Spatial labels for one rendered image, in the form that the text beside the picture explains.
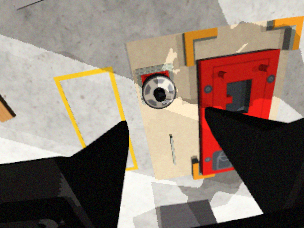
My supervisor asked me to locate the yellow rectangular outline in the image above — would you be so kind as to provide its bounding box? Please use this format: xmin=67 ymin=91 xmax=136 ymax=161
xmin=53 ymin=67 xmax=138 ymax=171

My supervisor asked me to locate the brown wooden block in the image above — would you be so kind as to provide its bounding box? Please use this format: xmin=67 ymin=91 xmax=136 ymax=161
xmin=0 ymin=95 xmax=16 ymax=122

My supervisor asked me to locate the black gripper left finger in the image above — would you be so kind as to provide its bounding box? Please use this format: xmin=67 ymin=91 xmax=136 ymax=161
xmin=0 ymin=120 xmax=129 ymax=228

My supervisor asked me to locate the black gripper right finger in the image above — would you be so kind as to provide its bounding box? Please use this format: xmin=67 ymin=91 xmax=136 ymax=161
xmin=205 ymin=107 xmax=304 ymax=214

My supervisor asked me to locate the black and grey wheel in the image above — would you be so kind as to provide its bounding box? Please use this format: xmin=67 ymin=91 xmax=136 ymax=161
xmin=142 ymin=73 xmax=176 ymax=109

